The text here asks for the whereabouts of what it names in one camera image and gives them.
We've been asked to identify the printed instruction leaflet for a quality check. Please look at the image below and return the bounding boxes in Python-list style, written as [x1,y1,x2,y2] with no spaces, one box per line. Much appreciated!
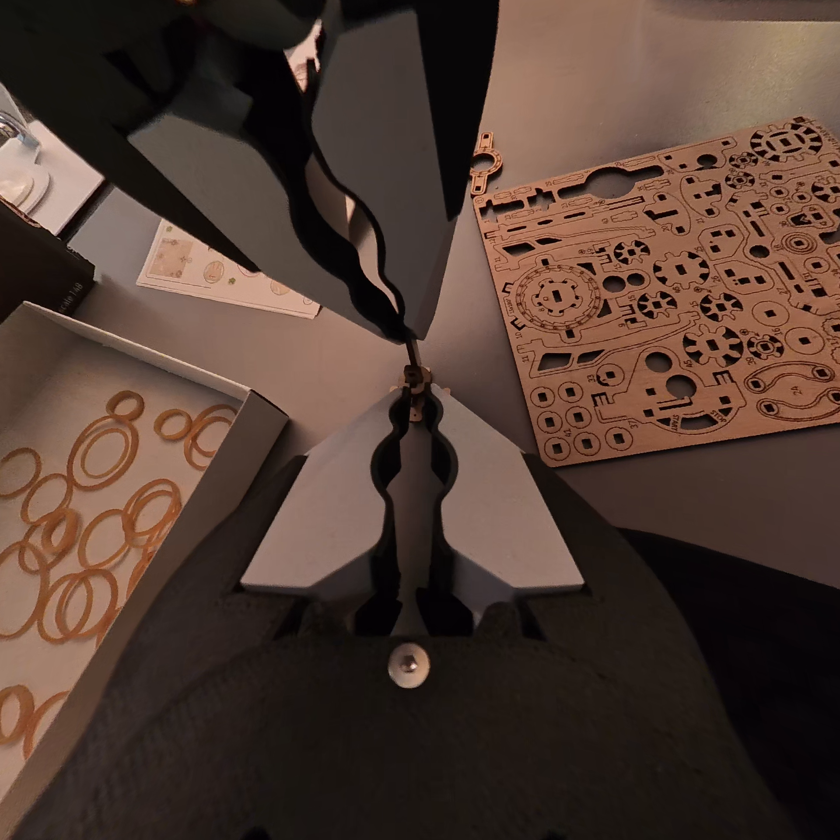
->
[136,220,322,320]

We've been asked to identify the wooden ring lever part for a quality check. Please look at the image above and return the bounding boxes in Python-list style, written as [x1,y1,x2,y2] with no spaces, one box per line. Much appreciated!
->
[469,131,506,196]

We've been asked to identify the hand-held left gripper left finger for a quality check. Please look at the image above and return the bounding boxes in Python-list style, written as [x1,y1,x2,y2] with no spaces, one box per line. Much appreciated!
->
[241,387,413,637]

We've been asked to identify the black cardboard box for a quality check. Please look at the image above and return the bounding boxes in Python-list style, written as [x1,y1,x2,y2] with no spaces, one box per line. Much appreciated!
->
[0,203,96,324]

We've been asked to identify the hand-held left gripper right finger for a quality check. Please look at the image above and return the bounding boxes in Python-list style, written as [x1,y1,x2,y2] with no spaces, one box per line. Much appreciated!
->
[420,384,585,637]

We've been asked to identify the pile of rubber bands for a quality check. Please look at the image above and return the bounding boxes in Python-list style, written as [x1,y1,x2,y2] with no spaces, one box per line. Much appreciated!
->
[0,390,238,762]

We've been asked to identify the laser-cut wooden parts sheet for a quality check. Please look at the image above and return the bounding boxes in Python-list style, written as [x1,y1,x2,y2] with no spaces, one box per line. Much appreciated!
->
[472,117,840,468]

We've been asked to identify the clear stand post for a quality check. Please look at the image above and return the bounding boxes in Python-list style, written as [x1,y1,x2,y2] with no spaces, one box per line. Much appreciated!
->
[0,85,43,157]

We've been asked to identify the black quilted cushion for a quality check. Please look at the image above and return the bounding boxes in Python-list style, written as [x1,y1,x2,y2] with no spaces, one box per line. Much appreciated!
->
[620,528,840,840]

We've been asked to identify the white cardboard box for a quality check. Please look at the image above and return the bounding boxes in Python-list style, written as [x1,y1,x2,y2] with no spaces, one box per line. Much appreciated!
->
[0,301,290,834]

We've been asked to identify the white stand base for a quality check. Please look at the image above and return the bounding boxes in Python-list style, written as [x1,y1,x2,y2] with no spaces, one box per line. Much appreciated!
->
[0,121,106,237]

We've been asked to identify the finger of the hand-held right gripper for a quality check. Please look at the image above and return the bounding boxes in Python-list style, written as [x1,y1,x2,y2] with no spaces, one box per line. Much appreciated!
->
[311,7,455,340]
[128,59,409,345]

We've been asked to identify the small wooden gear assembly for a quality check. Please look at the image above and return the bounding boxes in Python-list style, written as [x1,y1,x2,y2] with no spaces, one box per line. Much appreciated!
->
[390,364,454,425]

